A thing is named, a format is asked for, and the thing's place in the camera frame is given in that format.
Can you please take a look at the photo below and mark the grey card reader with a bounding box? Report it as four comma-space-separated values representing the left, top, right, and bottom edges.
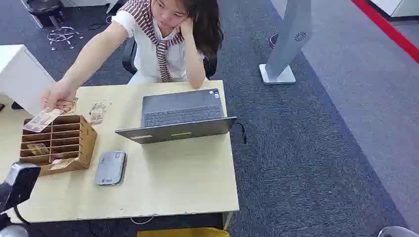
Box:
95, 150, 127, 187

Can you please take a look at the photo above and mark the white cabinet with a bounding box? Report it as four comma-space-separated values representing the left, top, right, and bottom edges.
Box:
0, 44, 56, 116

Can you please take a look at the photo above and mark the wooden card box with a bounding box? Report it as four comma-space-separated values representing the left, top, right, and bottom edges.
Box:
19, 114, 98, 177

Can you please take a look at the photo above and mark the yellow object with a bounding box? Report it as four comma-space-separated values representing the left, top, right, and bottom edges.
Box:
136, 228, 230, 237

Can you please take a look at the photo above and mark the white furniture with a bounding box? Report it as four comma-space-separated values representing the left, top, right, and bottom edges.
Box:
370, 0, 419, 19

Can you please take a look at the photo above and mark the grey laptop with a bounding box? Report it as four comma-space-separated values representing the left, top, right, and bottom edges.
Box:
115, 88, 238, 145

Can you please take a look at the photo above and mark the black office chair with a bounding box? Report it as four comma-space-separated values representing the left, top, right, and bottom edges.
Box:
122, 38, 218, 80

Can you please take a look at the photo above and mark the black stool chrome base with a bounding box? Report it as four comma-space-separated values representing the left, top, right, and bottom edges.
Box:
26, 0, 84, 51

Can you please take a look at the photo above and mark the person's right hand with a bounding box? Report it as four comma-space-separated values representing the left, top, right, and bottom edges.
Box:
41, 81, 78, 114

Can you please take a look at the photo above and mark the white cable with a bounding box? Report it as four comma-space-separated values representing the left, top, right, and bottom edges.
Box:
130, 216, 155, 225

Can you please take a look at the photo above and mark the person's left hand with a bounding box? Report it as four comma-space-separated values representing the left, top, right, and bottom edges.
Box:
180, 17, 195, 40

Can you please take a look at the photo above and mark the black floor cable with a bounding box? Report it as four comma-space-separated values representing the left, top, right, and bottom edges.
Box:
88, 14, 114, 31

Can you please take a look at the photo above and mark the person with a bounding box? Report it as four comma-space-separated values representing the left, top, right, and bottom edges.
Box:
41, 0, 225, 114

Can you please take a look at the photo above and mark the black laptop cable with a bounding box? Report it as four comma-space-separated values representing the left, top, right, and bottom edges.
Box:
233, 121, 248, 145

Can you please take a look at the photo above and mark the grey stand white base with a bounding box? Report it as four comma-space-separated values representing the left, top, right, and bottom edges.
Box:
259, 0, 313, 85

